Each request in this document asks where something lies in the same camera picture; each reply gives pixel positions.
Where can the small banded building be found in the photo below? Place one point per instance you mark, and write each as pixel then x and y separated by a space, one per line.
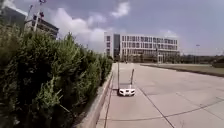
pixel 46 26

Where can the green hedge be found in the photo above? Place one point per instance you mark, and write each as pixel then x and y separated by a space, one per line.
pixel 43 73

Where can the pole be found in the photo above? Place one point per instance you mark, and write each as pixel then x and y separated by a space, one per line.
pixel 36 23

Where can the small white robot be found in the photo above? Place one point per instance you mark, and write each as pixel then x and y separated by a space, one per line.
pixel 127 92

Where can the concrete kerb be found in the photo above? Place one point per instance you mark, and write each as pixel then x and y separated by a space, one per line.
pixel 95 108

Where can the grey concrete slab pavement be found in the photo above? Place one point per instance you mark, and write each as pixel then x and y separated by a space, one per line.
pixel 173 100

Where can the row of trees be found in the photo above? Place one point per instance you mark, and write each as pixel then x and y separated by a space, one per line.
pixel 206 59

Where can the white building with many windows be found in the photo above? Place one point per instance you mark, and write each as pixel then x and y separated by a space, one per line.
pixel 146 45

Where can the dark grey building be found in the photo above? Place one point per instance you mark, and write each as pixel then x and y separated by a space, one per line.
pixel 11 18

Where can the grass strip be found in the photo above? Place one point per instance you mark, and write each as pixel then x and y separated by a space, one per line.
pixel 200 68

